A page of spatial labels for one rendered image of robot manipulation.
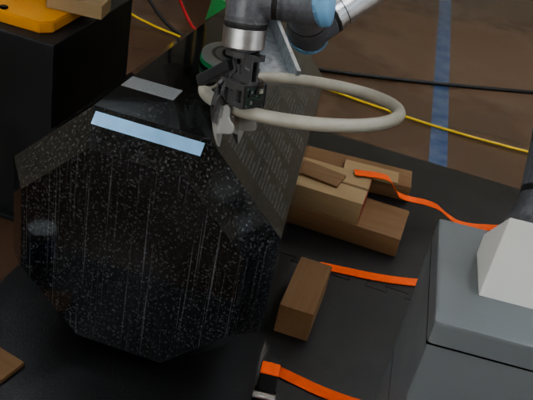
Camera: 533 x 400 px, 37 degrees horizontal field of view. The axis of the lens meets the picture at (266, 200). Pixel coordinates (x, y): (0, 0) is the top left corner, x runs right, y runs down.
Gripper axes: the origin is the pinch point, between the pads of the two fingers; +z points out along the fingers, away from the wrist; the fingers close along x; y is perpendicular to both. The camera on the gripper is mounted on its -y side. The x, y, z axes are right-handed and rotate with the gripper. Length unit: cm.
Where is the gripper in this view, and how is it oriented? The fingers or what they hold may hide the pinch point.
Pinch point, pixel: (226, 138)
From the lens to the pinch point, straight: 177.0
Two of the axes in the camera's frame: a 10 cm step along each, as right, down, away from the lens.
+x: 7.1, -1.6, 6.9
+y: 7.0, 3.3, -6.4
